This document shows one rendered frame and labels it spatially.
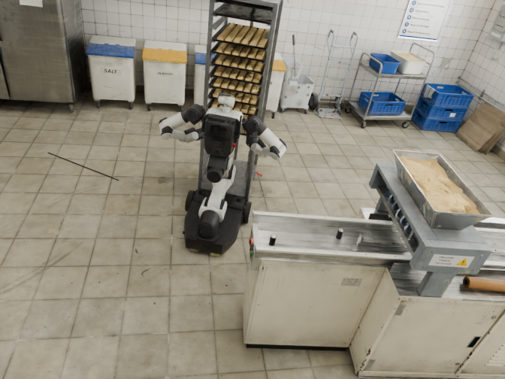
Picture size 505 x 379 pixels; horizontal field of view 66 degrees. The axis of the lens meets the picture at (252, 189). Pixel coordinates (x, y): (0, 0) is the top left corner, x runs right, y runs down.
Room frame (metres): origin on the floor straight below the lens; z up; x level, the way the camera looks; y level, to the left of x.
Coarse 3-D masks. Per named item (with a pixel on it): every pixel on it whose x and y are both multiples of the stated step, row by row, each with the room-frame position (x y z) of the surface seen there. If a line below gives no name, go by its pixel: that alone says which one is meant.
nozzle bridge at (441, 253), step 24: (384, 168) 2.00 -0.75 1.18; (384, 192) 1.96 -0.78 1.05; (408, 192) 1.79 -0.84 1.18; (408, 216) 1.56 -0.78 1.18; (408, 240) 1.54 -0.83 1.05; (432, 240) 1.40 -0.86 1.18; (456, 240) 1.43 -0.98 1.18; (480, 240) 1.46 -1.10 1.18; (432, 264) 1.36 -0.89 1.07; (456, 264) 1.38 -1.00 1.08; (480, 264) 1.40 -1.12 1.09; (432, 288) 1.37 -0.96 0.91
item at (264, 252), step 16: (256, 256) 1.45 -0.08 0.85; (272, 256) 1.46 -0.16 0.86; (288, 256) 1.47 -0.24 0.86; (304, 256) 1.49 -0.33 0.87; (320, 256) 1.50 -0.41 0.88; (336, 256) 1.51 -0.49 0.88; (352, 256) 1.52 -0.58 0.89; (368, 256) 1.53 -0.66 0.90; (384, 256) 1.55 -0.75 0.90; (400, 256) 1.57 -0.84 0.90
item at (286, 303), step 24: (264, 240) 1.60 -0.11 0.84; (288, 240) 1.63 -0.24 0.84; (312, 240) 1.66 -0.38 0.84; (336, 240) 1.70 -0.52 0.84; (264, 264) 1.45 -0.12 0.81; (288, 264) 1.47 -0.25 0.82; (312, 264) 1.48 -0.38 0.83; (336, 264) 1.50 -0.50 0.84; (360, 264) 1.53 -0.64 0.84; (264, 288) 1.45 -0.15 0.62; (288, 288) 1.47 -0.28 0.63; (312, 288) 1.49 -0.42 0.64; (336, 288) 1.51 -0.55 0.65; (360, 288) 1.53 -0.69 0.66; (264, 312) 1.46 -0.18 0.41; (288, 312) 1.48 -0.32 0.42; (312, 312) 1.49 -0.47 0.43; (336, 312) 1.52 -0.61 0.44; (360, 312) 1.54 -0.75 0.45; (264, 336) 1.46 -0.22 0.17; (288, 336) 1.48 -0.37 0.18; (312, 336) 1.50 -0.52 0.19; (336, 336) 1.52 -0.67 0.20
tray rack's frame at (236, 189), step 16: (240, 0) 2.93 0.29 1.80; (256, 0) 2.92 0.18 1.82; (272, 0) 3.00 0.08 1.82; (272, 48) 3.52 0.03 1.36; (272, 64) 3.52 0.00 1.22; (240, 160) 3.56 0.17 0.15; (256, 160) 3.52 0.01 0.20; (240, 176) 3.25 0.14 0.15; (208, 192) 2.93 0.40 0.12; (240, 192) 2.98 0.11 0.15
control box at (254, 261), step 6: (252, 228) 1.69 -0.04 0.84; (252, 234) 1.64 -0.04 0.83; (258, 234) 1.64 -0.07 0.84; (252, 240) 1.60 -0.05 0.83; (258, 240) 1.59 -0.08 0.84; (252, 246) 1.57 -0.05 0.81; (252, 258) 1.50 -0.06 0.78; (258, 258) 1.49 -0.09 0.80; (252, 264) 1.49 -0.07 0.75; (252, 270) 1.49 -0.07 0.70
